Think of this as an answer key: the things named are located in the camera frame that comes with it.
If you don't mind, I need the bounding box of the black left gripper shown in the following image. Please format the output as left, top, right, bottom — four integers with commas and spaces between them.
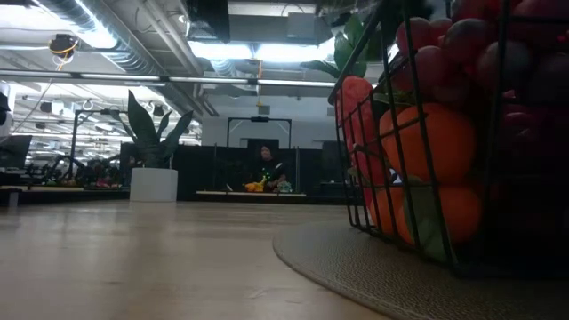
184, 0, 231, 44

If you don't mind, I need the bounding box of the orange carrot with green leaves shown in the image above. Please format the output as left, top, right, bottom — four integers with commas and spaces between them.
300, 12, 388, 223

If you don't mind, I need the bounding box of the orange mandarin cluster with leaves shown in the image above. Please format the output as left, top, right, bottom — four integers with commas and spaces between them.
366, 101, 485, 263

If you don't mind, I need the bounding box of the red grape bunch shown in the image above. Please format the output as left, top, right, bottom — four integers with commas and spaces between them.
393, 0, 569, 108

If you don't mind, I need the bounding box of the grey ceiling unit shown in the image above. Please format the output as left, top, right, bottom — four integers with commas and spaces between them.
286, 12, 317, 44

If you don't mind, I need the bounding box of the long ceiling light bar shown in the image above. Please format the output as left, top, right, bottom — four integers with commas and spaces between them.
0, 68, 339, 92

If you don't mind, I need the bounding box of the person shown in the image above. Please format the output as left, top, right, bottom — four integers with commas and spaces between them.
252, 144, 288, 193

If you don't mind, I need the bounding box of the yellow toy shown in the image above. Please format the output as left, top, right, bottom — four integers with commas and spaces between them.
243, 176, 268, 194

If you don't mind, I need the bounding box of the green plant in white pot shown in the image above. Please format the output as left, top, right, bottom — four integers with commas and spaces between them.
118, 89, 196, 204

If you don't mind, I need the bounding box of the distant wooden table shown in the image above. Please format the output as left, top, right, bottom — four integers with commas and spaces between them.
195, 190, 308, 198

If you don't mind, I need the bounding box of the distant black workbench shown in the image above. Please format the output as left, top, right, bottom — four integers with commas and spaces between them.
0, 153, 131, 206

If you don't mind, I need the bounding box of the dark monitor screen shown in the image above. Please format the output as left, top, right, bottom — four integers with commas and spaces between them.
0, 134, 33, 170

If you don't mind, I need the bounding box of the round grey mat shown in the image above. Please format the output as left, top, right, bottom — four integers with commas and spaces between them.
271, 220, 569, 320

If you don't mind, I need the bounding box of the silver ceiling duct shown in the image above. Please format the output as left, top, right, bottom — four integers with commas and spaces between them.
26, 0, 214, 116

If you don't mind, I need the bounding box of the black stand frame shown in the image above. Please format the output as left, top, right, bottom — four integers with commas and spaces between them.
226, 116, 293, 150

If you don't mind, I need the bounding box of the yellow cable reel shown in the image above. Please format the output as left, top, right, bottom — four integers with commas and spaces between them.
47, 33, 80, 59

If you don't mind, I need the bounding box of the black wire basket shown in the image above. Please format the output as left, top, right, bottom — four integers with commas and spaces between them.
327, 0, 569, 279

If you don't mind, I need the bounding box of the black partition wall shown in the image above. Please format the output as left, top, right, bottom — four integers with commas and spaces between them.
118, 140, 357, 201

